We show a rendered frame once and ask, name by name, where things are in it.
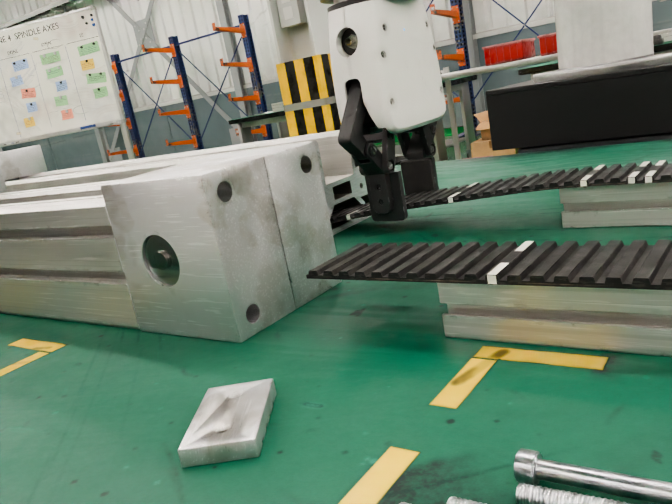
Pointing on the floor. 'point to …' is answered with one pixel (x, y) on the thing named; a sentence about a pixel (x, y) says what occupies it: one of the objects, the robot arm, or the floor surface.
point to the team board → (57, 79)
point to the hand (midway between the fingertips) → (404, 190)
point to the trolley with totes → (494, 56)
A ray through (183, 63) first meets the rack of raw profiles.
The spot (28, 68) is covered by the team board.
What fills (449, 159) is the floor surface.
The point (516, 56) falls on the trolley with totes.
